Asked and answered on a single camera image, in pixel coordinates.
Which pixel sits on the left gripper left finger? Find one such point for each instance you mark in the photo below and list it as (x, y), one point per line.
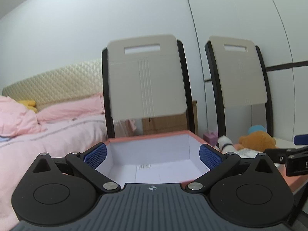
(61, 190)

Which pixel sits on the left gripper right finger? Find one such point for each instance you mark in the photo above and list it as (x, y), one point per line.
(244, 192)

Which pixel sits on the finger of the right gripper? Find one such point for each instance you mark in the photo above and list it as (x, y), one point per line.
(300, 140)

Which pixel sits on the white printed packet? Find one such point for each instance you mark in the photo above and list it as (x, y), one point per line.
(247, 153)

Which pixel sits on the brown plush bear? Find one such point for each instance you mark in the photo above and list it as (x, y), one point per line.
(258, 141)

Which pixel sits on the blue plush ball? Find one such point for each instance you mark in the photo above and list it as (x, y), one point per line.
(255, 128)

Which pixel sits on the panda plush toy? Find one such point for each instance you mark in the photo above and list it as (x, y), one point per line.
(225, 145)

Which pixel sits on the bed with pink sheet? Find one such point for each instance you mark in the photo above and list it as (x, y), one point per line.
(58, 140)

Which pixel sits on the pink gift box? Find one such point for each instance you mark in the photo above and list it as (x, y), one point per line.
(211, 137)

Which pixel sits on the pink cardboard box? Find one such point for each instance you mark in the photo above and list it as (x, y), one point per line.
(174, 157)

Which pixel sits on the pink duvet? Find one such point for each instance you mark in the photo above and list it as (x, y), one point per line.
(17, 120)

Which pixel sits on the right beige chair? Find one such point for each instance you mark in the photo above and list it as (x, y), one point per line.
(240, 86)

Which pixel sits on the beige chair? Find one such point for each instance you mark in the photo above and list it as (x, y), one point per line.
(240, 86)
(146, 77)

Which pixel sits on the pink pillow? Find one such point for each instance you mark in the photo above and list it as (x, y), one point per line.
(69, 110)

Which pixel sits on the yellow plush toy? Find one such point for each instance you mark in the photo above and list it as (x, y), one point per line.
(29, 104)

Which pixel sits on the wooden drawer cabinet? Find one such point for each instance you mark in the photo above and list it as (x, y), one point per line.
(164, 124)

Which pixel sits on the beige quilted headboard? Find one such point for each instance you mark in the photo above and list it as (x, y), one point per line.
(69, 83)

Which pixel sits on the left beige chair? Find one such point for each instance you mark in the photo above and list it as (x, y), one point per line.
(146, 77)

